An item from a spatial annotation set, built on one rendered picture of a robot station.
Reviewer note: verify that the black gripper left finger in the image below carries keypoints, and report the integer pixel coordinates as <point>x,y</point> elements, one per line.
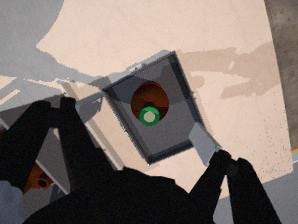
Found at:
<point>111,199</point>

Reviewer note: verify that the dark grey tray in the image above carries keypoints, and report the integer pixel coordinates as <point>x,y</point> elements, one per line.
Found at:
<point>170,136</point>

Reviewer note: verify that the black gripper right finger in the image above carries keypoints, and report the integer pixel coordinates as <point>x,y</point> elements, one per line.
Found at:
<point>250,203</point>

